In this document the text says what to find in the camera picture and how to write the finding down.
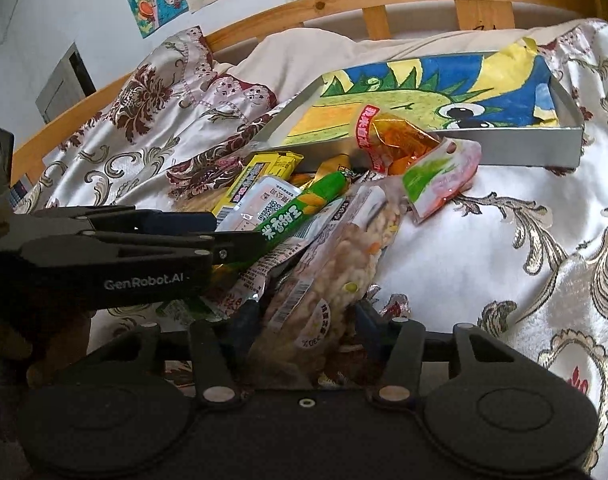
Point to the white pink green snack packet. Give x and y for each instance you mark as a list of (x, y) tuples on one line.
[(436, 177)]

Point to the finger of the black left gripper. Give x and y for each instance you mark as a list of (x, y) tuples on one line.
[(120, 255), (111, 219)]

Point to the grey wall cabinet door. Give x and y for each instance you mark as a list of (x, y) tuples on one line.
[(67, 85)]

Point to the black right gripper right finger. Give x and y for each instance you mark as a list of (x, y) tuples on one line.
[(397, 345)]

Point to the clear puffed rice bar packet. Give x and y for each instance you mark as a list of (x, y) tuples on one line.
[(306, 319)]

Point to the yellow snack packet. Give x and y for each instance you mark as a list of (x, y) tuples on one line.
[(279, 164)]

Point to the orange jelly snack bag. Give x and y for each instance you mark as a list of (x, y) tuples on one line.
[(391, 143)]

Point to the gold foil snack packet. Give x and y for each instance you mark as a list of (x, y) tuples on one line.
[(303, 178)]

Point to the green corn sausage packet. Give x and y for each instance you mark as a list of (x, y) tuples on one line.
[(285, 221)]

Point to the grey tray with dinosaur drawing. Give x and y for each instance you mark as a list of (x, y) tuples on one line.
[(508, 101)]

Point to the wooden bed frame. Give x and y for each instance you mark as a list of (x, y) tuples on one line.
[(28, 159)]

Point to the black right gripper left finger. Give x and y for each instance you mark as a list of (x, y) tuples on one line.
[(218, 354)]

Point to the cream blanket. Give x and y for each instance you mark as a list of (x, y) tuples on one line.
[(287, 62)]

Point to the floral satin bedspread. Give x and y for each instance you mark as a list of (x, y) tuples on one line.
[(521, 252)]

